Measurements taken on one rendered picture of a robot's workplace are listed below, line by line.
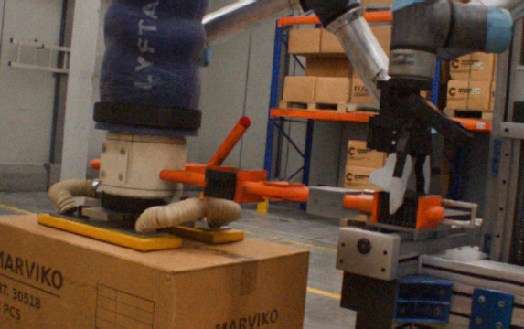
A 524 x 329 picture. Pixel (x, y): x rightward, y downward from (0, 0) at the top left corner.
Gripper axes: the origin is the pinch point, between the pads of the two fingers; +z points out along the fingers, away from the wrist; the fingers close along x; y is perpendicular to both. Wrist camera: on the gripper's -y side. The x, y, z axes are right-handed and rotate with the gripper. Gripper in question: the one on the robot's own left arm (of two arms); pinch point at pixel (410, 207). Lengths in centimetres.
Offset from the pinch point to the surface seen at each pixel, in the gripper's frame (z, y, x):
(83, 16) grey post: -75, 304, -164
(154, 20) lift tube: -30, 53, 8
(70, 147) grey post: 8, 305, -164
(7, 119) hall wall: -4, 878, -469
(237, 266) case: 14.4, 29.9, 4.4
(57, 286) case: 23, 61, 20
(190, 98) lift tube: -15, 50, -1
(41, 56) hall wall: -108, 875, -519
